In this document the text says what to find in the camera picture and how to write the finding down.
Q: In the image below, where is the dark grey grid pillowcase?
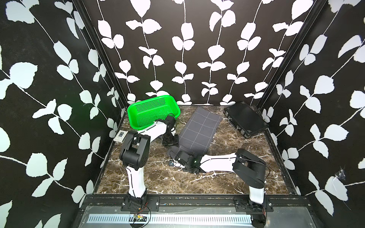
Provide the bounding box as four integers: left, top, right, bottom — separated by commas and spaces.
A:
166, 107, 222, 159

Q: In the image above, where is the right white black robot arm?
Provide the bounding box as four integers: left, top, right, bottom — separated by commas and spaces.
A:
169, 148, 268, 204

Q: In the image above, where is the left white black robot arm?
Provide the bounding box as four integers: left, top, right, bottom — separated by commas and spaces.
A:
119, 113, 179, 204

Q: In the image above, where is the green plastic basket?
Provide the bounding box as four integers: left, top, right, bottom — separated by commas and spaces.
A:
127, 95, 181, 131

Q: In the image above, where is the small white remote device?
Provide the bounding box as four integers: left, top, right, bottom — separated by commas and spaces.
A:
113, 130, 128, 143

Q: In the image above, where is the black hard case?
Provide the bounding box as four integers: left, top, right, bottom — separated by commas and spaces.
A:
223, 102, 269, 138

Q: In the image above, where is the small green circuit board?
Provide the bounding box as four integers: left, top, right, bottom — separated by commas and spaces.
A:
130, 215, 148, 223

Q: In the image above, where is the white perforated strip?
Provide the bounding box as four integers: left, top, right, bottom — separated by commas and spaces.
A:
86, 214, 252, 226

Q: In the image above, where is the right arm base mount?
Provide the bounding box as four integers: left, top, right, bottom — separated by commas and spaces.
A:
233, 195, 274, 214

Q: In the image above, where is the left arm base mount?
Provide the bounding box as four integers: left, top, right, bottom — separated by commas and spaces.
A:
120, 195, 160, 212

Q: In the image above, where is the black front mounting rail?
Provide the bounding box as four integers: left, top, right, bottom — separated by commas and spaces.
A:
81, 194, 311, 211

